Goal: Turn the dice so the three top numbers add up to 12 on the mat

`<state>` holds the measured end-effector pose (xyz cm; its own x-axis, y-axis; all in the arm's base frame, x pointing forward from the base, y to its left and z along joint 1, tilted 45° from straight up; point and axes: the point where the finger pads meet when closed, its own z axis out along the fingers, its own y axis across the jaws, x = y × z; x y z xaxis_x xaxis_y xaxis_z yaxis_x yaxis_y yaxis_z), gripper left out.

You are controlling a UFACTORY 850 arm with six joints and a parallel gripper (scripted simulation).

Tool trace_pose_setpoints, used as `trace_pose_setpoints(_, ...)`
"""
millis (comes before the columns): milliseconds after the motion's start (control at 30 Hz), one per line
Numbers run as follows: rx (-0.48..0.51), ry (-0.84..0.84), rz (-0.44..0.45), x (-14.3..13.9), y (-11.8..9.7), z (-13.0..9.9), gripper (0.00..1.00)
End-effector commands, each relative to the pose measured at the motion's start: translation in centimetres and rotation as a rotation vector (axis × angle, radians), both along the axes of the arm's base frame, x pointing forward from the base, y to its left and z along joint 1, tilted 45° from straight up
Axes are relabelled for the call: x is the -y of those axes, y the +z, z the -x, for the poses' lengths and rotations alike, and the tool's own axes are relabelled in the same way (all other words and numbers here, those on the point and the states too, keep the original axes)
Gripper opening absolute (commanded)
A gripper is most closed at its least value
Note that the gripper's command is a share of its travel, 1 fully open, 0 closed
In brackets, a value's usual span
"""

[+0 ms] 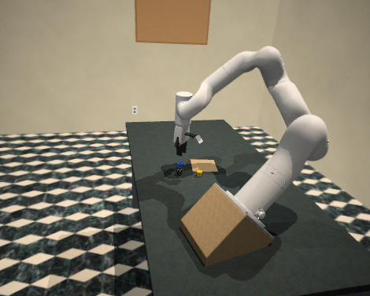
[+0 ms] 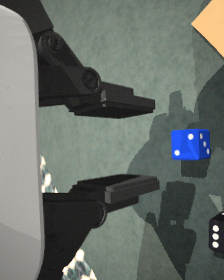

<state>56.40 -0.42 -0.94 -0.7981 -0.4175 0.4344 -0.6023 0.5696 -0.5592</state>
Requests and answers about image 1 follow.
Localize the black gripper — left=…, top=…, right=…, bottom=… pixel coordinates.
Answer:
left=173, top=124, right=190, bottom=156

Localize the tan flat mat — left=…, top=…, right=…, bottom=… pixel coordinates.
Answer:
left=191, top=160, right=218, bottom=172

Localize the black die with white pips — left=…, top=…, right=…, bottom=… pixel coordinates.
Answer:
left=176, top=168, right=183, bottom=176

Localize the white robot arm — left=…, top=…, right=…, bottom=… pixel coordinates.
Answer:
left=175, top=46, right=329, bottom=228

